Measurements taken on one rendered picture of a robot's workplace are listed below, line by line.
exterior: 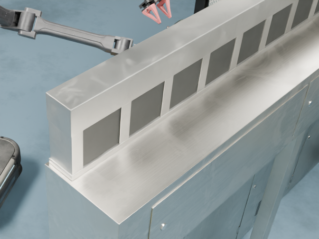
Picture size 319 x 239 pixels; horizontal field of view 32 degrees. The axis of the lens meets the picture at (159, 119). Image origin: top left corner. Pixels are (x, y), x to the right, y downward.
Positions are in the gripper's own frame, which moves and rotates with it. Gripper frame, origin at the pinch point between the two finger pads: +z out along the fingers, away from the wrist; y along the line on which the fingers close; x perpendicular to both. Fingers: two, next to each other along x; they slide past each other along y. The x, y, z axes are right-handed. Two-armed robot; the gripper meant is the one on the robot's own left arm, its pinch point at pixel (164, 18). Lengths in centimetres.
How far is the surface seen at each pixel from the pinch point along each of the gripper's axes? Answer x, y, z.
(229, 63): 45, 27, 25
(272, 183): -3, -6, 78
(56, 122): 53, 88, 14
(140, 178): 50, 76, 36
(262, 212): -18, -5, 89
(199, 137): 50, 55, 36
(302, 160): -49, -73, 97
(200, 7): -7.5, -26.8, 2.5
